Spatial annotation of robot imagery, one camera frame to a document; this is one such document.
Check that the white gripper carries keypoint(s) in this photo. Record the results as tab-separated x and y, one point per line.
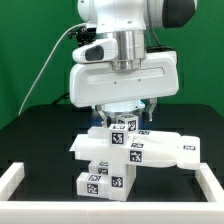
98	84

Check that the white tagged cube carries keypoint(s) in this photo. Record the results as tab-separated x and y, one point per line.
118	134
131	120

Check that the white chair back frame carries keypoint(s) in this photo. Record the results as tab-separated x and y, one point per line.
148	148

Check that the white chair seat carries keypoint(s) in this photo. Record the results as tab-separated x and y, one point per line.
122	178

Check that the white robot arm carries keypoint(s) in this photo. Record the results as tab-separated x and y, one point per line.
116	70

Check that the white U-shaped fence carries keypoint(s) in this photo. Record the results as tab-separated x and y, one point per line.
211	211

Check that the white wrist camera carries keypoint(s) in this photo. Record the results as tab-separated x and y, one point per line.
100	50

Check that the white marker base plate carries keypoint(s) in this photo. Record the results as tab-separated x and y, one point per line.
76	143

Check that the black camera stand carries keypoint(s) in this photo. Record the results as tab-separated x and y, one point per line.
83	35

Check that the white rear camera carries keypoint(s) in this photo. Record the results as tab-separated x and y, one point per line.
91	26

